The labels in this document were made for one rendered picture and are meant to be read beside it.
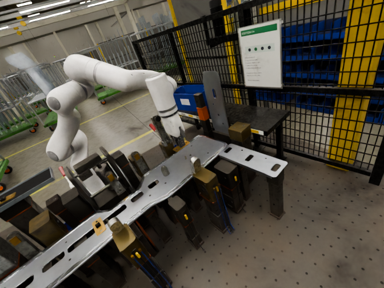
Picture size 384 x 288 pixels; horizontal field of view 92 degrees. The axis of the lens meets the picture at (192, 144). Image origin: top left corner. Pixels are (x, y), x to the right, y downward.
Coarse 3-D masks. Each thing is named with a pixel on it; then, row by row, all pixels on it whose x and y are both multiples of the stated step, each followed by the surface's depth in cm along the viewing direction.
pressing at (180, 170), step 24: (192, 144) 103; (216, 144) 96; (168, 168) 91; (144, 192) 82; (168, 192) 78; (96, 216) 78; (120, 216) 74; (72, 240) 71; (96, 240) 68; (24, 264) 68; (72, 264) 63
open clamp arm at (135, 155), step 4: (132, 152) 92; (136, 152) 92; (132, 156) 91; (136, 156) 92; (140, 156) 93; (136, 160) 93; (140, 160) 94; (140, 164) 94; (144, 164) 95; (140, 168) 94; (144, 168) 95; (144, 172) 95
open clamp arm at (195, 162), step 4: (192, 160) 72; (196, 160) 72; (192, 164) 72; (196, 164) 73; (200, 164) 75; (192, 168) 74; (196, 168) 74; (200, 168) 76; (192, 172) 77; (196, 172) 75
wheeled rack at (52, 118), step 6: (30, 66) 494; (18, 72) 487; (54, 72) 665; (6, 78) 478; (24, 78) 629; (54, 78) 529; (12, 84) 488; (36, 96) 641; (42, 96) 582; (30, 102) 520; (42, 102) 676; (30, 108) 523; (36, 114) 534; (48, 114) 673; (54, 114) 635; (48, 120) 590; (54, 120) 565; (48, 126) 563
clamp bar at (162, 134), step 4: (156, 116) 95; (152, 120) 94; (156, 120) 91; (160, 120) 93; (156, 124) 94; (160, 124) 97; (156, 128) 96; (160, 128) 97; (164, 128) 97; (160, 132) 96; (164, 132) 99; (160, 136) 98; (164, 136) 99; (168, 136) 99; (164, 140) 98
